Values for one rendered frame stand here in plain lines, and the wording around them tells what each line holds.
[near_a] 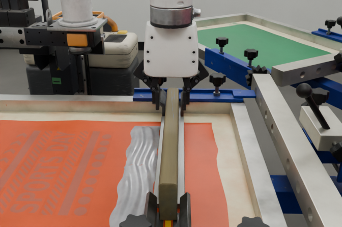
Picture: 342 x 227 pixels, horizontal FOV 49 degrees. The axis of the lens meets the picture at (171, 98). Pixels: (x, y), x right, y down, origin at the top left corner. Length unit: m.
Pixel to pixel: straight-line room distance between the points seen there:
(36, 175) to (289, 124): 0.54
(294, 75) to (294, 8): 3.59
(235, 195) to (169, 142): 0.17
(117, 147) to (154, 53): 0.30
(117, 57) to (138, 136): 0.94
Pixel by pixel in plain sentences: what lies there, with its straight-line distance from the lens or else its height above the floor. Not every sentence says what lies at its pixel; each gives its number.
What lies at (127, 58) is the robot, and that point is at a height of 0.84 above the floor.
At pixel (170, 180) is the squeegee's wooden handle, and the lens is 0.61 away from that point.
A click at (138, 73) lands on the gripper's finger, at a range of 0.71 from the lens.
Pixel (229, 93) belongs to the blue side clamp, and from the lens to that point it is 1.05.
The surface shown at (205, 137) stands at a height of 0.96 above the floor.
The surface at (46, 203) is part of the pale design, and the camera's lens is 0.76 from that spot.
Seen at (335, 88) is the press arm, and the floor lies 0.93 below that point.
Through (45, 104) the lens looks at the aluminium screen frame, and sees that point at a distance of 1.09.
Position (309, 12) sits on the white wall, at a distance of 4.81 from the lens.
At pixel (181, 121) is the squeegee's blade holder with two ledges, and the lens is 0.91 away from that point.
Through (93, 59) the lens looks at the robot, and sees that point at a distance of 1.85.
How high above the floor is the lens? 1.43
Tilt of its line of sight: 25 degrees down
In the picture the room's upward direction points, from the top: straight up
